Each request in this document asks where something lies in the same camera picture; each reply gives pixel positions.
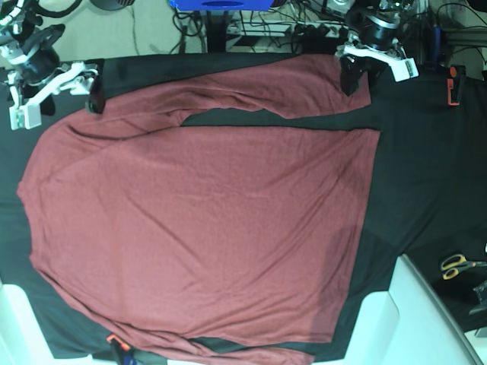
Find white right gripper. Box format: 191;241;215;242
7;62;106;130

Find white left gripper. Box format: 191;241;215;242
336;30;419;96

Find maroon long-sleeve T-shirt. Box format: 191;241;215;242
18;55;380;364

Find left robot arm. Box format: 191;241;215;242
336;1;428;97

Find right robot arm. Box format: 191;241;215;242
1;1;106;130

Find white power strip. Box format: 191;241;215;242
227;20;345;38

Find orange black clamp right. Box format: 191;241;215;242
447;65;466;106

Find orange black clamp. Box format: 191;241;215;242
106;334;138;365
447;65;466;106

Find black round base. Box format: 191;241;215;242
91;0;135;11

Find blue plastic bin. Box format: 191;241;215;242
169;0;273;11

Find white foam block left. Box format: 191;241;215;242
1;284;54;365

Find black metal tool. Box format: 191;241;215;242
469;281;487;315

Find orange black clamp bottom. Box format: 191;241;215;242
106;334;138;365

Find blue clamp handle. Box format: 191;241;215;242
425;27;441;69

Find black stand post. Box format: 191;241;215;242
204;11;233;53

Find yellow-handled scissors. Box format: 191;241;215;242
440;254;486;281

